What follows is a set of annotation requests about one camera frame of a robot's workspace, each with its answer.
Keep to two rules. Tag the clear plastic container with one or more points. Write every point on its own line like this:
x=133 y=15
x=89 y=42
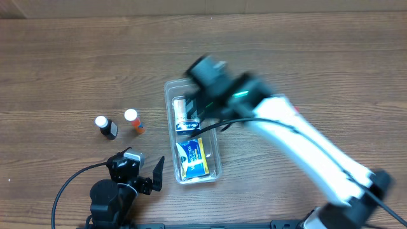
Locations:
x=180 y=88

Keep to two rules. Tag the orange tube white cap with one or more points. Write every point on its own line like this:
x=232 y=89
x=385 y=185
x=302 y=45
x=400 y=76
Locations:
x=132 y=116

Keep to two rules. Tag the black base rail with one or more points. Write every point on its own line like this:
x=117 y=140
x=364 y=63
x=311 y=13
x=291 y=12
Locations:
x=274 y=224

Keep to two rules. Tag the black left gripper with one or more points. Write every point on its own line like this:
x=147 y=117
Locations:
x=144 y=183

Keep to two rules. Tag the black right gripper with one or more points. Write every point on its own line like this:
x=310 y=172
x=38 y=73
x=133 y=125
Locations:
x=197 y=107

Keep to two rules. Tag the blue yellow VapoDrops box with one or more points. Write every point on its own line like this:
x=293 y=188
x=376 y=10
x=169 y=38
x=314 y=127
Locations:
x=193 y=160

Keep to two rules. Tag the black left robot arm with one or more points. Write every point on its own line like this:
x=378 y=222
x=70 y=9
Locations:
x=112 y=198

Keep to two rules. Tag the dark brown bottle white cap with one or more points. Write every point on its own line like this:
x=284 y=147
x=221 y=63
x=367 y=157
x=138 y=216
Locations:
x=107 y=127

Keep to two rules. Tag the white blue plaster box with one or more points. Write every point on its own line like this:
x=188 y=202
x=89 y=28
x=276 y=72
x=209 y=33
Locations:
x=184 y=123

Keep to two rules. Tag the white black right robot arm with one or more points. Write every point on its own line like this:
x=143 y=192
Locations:
x=353 y=191

